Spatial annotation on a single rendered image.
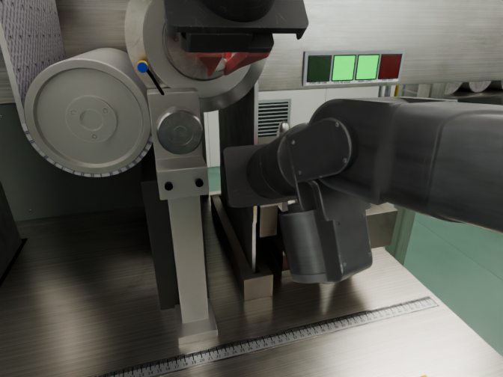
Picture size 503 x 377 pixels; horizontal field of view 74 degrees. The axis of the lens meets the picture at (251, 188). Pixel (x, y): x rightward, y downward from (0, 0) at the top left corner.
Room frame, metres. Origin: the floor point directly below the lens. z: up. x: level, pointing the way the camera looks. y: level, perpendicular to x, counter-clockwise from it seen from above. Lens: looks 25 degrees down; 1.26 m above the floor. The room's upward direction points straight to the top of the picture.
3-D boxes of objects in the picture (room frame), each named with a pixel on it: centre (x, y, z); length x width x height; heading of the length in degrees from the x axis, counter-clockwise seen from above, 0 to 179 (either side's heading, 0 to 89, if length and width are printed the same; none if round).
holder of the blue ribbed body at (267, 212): (0.52, 0.00, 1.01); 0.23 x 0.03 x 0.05; 16
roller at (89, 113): (0.47, 0.20, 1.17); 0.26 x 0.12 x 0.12; 16
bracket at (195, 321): (0.33, 0.08, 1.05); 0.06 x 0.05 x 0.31; 16
